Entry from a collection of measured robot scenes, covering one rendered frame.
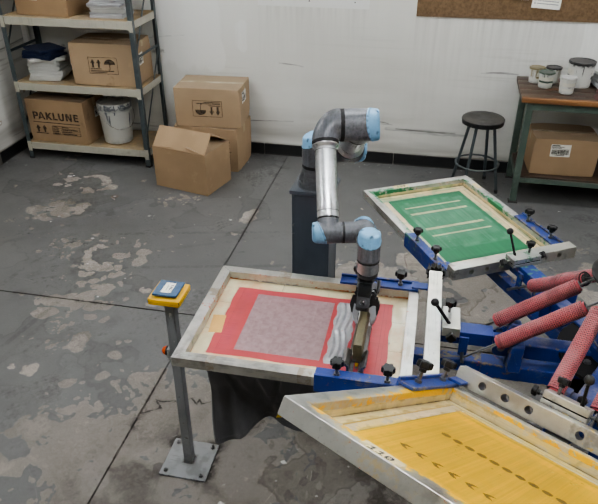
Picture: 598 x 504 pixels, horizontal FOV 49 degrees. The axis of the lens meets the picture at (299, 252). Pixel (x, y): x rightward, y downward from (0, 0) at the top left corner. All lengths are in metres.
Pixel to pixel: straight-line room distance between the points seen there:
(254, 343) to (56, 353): 1.90
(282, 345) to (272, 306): 0.24
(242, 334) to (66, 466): 1.32
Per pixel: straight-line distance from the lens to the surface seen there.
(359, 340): 2.14
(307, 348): 2.27
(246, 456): 3.21
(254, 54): 6.03
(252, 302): 2.49
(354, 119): 2.31
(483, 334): 2.28
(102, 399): 3.61
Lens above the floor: 2.39
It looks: 31 degrees down
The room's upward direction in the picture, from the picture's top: straight up
